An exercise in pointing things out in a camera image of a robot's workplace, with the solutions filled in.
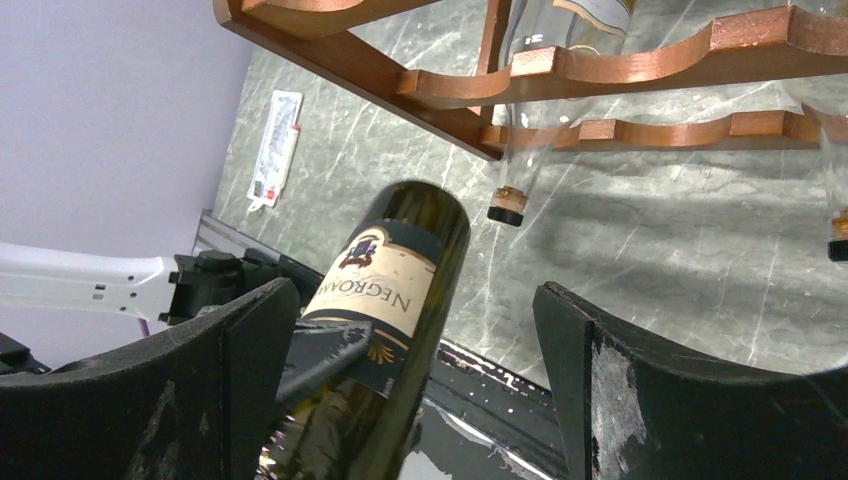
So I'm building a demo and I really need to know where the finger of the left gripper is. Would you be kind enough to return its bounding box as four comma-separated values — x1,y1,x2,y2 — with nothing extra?
275,320,372,411

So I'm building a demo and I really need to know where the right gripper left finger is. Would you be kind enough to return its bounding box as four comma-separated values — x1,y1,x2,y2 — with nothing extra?
1,278,299,479

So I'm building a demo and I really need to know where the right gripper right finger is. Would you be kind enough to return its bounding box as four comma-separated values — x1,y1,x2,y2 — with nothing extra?
533,282,847,479

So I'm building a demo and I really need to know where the dark wine bottle white label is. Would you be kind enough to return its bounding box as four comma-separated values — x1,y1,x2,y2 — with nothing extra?
257,180,470,479

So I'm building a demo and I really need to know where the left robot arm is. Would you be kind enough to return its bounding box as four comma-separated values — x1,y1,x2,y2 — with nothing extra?
1,243,372,410

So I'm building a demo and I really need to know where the wooden wine rack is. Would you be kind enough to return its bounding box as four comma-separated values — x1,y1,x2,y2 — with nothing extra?
213,1,847,160

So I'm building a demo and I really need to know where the clear bottle rack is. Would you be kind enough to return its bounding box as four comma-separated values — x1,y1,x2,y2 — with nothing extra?
487,0,635,227
782,74,847,265

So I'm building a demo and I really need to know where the white printed card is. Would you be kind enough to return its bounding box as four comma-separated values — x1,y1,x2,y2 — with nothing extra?
247,90,303,214

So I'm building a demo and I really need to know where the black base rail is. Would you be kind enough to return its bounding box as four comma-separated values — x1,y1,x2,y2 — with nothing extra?
192,211,571,480

